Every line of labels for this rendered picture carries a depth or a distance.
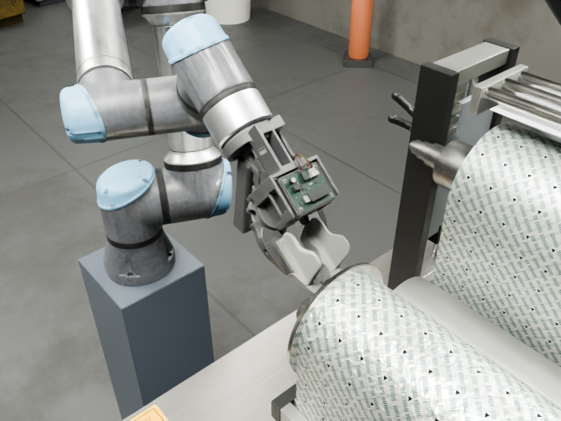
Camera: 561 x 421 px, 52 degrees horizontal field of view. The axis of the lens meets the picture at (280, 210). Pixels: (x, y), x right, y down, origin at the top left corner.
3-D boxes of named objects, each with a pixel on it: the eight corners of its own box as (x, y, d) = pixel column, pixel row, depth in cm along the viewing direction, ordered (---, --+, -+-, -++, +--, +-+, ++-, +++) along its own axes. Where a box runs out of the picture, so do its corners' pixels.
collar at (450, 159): (457, 174, 80) (466, 133, 76) (495, 192, 76) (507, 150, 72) (428, 190, 76) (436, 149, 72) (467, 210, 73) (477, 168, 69)
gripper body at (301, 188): (294, 225, 61) (238, 127, 62) (262, 247, 68) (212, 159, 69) (345, 198, 65) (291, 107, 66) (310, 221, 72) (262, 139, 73)
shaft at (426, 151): (417, 150, 82) (421, 130, 80) (452, 168, 78) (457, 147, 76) (402, 158, 80) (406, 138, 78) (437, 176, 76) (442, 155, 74)
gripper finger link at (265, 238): (281, 277, 65) (246, 208, 66) (275, 281, 66) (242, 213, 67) (313, 261, 67) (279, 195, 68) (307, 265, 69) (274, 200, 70)
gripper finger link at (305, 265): (330, 303, 61) (290, 226, 62) (305, 313, 66) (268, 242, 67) (351, 291, 63) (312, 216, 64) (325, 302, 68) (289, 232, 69)
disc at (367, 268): (374, 331, 73) (386, 240, 64) (376, 333, 73) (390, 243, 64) (285, 395, 65) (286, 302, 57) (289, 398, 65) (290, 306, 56)
